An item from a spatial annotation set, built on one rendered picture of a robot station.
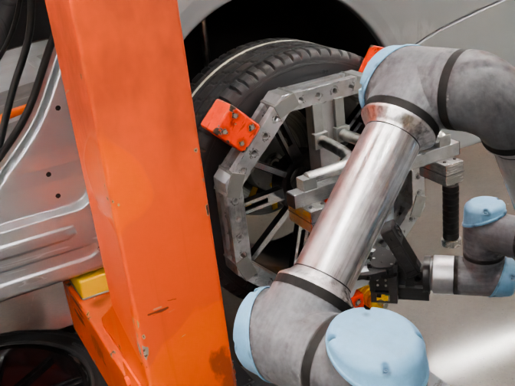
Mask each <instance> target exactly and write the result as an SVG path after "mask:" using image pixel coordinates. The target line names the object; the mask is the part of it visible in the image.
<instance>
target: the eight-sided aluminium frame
mask: <svg viewBox="0 0 515 386"><path fill-rule="evenodd" d="M361 76H362V73H361V72H359V71H355V70H348V71H340V73H338V74H332V75H329V76H325V77H321V78H317V79H314V80H308V81H305V82H302V83H296V84H293V85H290V86H287V87H281V88H280V87H278V88H277V89H275V90H269V91H268V92H267V94H266V95H265V97H264V99H262V100H261V101H260V102H261V103H260V105H259V106H258V108H257V109H256V110H255V112H254V114H253V116H252V117H251V119H253V120H254V121H255V122H256V123H258V124H259V125H260V126H261V128H260V129H259V130H258V132H257V134H256V136H255V137H254V138H253V140H252V141H251V144H250V145H249V146H248V148H247V149H246V151H245V152H240V151H238V150H237V149H235V148H233V147H232V148H231V150H230V151H229V153H228V154H227V156H226V157H225V159H224V161H223V162H222V164H221V165H219V166H218V170H217V172H216V173H215V175H214V177H213V178H214V183H215V185H214V189H215V193H216V198H217V204H218V214H219V220H220V225H221V235H222V241H223V246H224V252H225V253H224V256H225V262H226V266H227V267H228V268H230V269H231V270H232V271H233V272H234V273H236V274H237V275H238V276H240V277H241V278H243V279H244V280H245V281H249V282H250V283H253V284H254V285H256V286H258V287H262V286H271V285H272V283H273V281H274V279H275V277H276V275H277V274H276V273H273V272H271V271H269V270H268V269H266V268H264V267H263V266H261V265H259V264H258V263H255V262H254V261H253V260H251V249H250V243H249V236H248V226H247V219H246V213H245V206H244V196H243V189H242V186H243V184H244V183H245V181H246V180H247V178H248V176H249V175H250V174H251V172H252V170H253V169H254V167H255V166H256V164H257V163H258V161H259V159H260V158H261V156H262V155H263V153H264V151H265V150H266V148H267V147H268V145H269V144H270V142H271V140H272V139H273V138H274V136H275V134H276V133H277V131H278V130H279V128H280V126H281V125H282V123H283V122H284V120H285V119H286V118H287V115H288V114H289V113H290V112H292V111H294V110H300V109H303V108H306V107H309V106H311V104H315V103H319V102H321V103H325V102H328V101H331V100H333V99H334V98H337V97H347V96H351V95H353V94H355V95H357V96H358V97H359V89H361V87H362V84H360V80H361ZM315 95H316V96H315ZM265 112H266V113H265ZM274 117H275V119H274ZM263 135H264V136H263ZM252 152H253V153H252ZM251 153H252V154H251ZM232 163H233V165H232ZM425 199H426V196H425V178H424V177H422V176H420V175H419V168H417V169H414V170H411V171H409V173H408V175H407V177H406V179H405V182H404V184H403V186H402V188H401V190H400V192H399V194H398V198H397V201H396V202H395V203H394V216H393V219H394V220H395V222H396V223H397V224H398V226H399V227H400V228H401V230H402V233H403V234H404V236H405V237H406V236H407V235H408V233H409V231H410V230H411V229H412V227H413V225H414V223H415V222H416V221H417V219H418V218H419V217H421V214H422V211H423V210H424V208H425ZM374 245H375V246H380V247H384V248H385V249H387V250H390V249H389V246H388V245H387V243H386V242H385V241H384V240H383V238H382V237H380V238H379V239H378V240H377V241H376V242H375V244H374Z"/></svg>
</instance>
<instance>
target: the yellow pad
mask: <svg viewBox="0 0 515 386"><path fill-rule="evenodd" d="M69 281H70V283H71V285H72V286H73V288H74V289H75V290H76V292H77V294H78V295H79V297H80V298H81V299H82V300H86V299H90V298H93V297H95V296H99V295H101V294H104V293H108V292H109V289H108V285H107V278H106V275H105V271H104V268H102V269H99V270H95V271H93V272H90V273H86V274H84V275H81V276H77V277H75V278H72V279H69Z"/></svg>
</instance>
